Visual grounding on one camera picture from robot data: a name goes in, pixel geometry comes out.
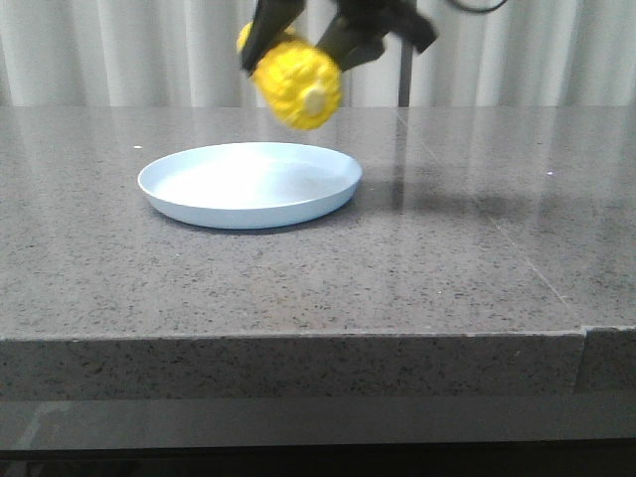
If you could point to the yellow corn cob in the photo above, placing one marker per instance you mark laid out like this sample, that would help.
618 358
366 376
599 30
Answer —
300 84

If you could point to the grey pleated curtain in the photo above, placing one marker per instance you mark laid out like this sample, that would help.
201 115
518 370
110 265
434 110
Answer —
183 53

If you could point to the light blue round plate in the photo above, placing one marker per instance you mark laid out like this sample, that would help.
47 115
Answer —
250 185

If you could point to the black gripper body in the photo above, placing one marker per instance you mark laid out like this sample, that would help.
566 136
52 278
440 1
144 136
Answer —
402 19

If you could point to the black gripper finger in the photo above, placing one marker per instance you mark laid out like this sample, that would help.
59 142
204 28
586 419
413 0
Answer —
270 19
353 41

